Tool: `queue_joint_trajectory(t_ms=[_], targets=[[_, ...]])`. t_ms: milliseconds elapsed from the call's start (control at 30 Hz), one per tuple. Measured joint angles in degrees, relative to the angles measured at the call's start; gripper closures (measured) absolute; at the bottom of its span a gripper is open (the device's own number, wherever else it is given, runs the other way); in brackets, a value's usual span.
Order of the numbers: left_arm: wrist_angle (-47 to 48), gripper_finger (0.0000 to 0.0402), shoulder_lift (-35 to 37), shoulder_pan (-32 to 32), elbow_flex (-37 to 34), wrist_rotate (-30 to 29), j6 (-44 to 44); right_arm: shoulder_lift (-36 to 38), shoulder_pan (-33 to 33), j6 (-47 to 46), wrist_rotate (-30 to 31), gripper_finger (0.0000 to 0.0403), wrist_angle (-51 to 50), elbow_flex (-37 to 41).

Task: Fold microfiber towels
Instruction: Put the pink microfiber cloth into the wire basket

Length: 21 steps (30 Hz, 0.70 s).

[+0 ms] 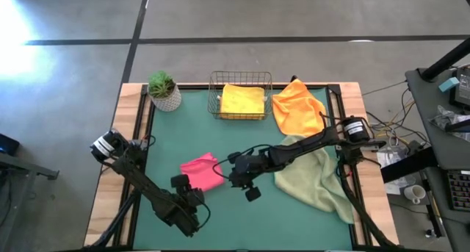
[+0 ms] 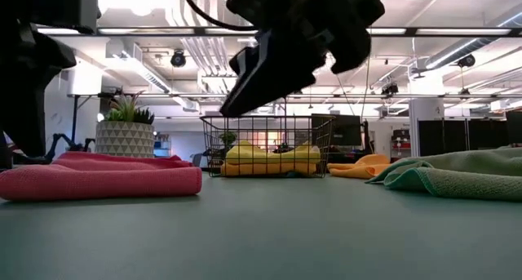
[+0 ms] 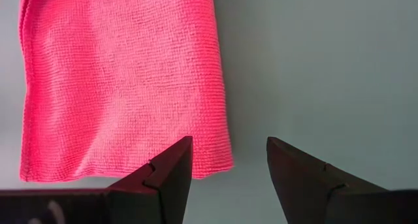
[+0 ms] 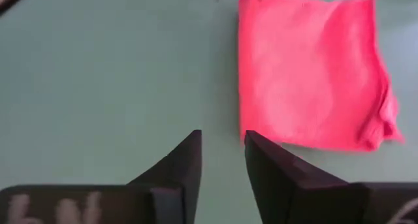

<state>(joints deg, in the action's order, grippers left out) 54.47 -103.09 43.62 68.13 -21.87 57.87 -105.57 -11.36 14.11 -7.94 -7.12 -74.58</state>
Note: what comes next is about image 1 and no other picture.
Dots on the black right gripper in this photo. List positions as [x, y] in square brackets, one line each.
[249, 167]

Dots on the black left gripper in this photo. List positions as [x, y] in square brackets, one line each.
[192, 198]

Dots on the pink microfiber towel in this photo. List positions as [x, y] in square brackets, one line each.
[200, 171]

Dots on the light green microfiber towel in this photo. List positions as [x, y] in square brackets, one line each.
[312, 178]

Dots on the yellow microfiber towel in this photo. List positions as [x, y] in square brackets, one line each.
[242, 99]

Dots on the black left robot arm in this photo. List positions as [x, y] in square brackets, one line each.
[139, 178]

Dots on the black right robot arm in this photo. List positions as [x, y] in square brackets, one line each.
[304, 147]

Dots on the black support strut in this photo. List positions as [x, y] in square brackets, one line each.
[117, 222]
[361, 215]

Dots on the small black clamp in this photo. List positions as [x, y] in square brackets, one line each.
[293, 78]

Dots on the potted plant patterned white pot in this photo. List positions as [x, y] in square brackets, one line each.
[165, 94]

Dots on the white papers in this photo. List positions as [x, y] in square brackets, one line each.
[386, 160]

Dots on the black desk support bar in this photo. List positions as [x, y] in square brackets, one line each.
[407, 165]

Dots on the white mug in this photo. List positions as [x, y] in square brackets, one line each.
[414, 194]

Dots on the grey metal cart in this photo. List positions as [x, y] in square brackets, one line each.
[22, 167]

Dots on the black device blue light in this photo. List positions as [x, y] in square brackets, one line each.
[8, 145]

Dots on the dark grey side desk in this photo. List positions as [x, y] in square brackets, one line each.
[451, 153]

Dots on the crumpled plastic bag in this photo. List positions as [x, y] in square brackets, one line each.
[446, 116]

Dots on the backlit keyboard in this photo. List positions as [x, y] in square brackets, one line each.
[459, 189]

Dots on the light blue box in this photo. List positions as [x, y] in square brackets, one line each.
[448, 84]

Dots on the black pole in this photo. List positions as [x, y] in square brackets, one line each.
[446, 61]

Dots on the black table frame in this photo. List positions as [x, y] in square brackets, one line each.
[194, 86]

